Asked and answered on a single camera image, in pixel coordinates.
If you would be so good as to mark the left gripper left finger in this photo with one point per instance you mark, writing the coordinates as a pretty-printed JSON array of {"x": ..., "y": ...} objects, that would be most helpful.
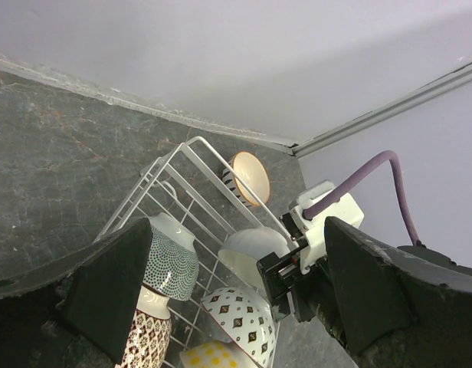
[{"x": 75, "y": 311}]

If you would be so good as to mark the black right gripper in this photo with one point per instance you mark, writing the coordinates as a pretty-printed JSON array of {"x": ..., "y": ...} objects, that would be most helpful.
[{"x": 305, "y": 296}]

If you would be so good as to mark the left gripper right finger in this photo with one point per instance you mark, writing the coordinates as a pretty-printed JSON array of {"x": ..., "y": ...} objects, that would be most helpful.
[{"x": 400, "y": 307}]

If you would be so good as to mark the white bowl dark diamond pattern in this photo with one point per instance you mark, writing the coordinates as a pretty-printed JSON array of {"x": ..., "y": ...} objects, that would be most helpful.
[{"x": 246, "y": 318}]

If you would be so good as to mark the plain white ribbed bowl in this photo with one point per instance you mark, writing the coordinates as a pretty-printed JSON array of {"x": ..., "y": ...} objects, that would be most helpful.
[{"x": 242, "y": 250}]

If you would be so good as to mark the white wire dish rack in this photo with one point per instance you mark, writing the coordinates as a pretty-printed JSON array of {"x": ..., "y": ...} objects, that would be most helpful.
[{"x": 186, "y": 185}]

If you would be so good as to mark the grey dotted bowl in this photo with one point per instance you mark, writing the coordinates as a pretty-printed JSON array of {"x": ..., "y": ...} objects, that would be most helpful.
[{"x": 172, "y": 267}]

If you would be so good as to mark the white bowl teal leaf pattern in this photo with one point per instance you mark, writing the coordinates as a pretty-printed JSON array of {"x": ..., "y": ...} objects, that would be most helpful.
[{"x": 253, "y": 173}]

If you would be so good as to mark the maroon tile pattern bowl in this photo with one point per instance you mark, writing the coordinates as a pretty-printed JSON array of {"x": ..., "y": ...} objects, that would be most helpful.
[{"x": 148, "y": 339}]

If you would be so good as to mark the yellow sun pattern bowl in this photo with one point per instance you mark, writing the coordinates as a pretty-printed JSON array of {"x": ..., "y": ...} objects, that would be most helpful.
[{"x": 210, "y": 354}]

